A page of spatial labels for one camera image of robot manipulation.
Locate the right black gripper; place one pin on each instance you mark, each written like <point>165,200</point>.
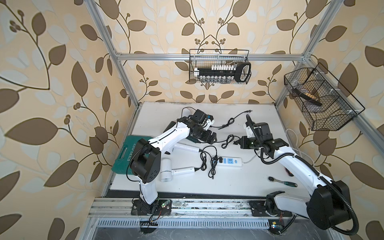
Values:
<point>243,143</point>

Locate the right wire basket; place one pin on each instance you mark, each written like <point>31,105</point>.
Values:
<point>339,107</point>

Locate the small green led board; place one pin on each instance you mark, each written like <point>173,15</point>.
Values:
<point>165,204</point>

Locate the brush in right basket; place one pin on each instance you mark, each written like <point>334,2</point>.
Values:
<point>306,98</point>

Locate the dark green hair dryer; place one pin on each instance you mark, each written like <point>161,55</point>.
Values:
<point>224,144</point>

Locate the white blue power strip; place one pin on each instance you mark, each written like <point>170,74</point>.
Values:
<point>230,162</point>

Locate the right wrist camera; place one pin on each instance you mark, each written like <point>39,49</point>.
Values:
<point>249,132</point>

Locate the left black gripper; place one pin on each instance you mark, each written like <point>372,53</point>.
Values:
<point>210,140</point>

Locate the socket set rail black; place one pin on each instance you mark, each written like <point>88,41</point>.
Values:
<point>238,73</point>

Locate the wire basket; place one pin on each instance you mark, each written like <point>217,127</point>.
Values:
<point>339,107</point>
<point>202,58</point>

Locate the back wire basket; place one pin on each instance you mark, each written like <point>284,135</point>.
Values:
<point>202,58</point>

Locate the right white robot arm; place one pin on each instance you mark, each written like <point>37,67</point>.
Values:
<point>328,205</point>

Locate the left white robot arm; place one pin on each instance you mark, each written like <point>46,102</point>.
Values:
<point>145,162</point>

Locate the orange handled screwdriver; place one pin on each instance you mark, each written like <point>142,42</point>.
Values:
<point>289,173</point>

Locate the green tool case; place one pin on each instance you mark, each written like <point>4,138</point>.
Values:
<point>120,167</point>

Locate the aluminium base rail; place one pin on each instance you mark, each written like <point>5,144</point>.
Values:
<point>188,214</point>

